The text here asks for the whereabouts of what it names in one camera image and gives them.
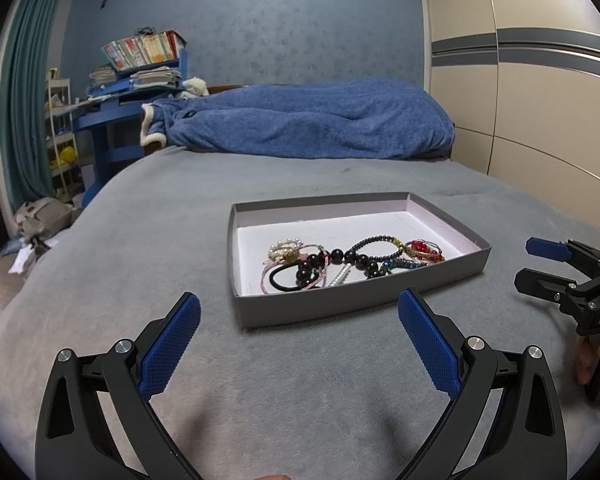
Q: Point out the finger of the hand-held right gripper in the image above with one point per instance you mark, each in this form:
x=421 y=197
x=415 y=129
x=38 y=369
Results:
x=547 y=249
x=535 y=281

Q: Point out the grey bed cover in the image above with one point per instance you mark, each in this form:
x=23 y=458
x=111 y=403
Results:
x=155 y=235

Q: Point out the white plush toy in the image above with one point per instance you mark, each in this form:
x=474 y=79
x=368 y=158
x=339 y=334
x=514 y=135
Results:
x=195 y=86

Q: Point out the person's right hand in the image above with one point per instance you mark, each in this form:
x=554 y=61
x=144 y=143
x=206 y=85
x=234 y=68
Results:
x=583 y=360

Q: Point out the grey cardboard box tray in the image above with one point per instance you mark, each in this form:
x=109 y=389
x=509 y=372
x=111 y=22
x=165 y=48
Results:
x=360 y=305

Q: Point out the white rack cart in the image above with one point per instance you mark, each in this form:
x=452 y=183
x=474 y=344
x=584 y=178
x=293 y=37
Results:
x=62 y=137

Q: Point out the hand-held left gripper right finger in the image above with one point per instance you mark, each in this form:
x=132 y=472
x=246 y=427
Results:
x=427 y=345

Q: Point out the white crumpled paper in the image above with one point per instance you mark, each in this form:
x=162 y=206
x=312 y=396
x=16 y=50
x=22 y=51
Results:
x=22 y=262

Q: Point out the teal curtain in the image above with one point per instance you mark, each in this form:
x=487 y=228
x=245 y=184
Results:
x=25 y=110

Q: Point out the blue shelf desk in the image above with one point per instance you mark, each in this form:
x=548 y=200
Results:
x=102 y=155

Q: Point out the grey bag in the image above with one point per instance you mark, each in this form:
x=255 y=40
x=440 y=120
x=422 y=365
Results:
x=45 y=212

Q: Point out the blue fleece blanket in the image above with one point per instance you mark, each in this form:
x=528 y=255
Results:
x=305 y=120

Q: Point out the silver beaded hair clip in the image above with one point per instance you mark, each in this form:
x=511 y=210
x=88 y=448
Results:
x=340 y=275

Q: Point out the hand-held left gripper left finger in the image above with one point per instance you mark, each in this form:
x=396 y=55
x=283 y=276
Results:
x=172 y=345

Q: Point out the beige wardrobe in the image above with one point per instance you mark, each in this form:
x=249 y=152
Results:
x=530 y=110

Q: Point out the row of books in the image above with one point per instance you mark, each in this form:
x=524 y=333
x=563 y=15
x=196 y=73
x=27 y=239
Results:
x=140 y=50

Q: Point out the stack of papers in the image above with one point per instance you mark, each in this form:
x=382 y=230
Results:
x=102 y=75
x=155 y=79

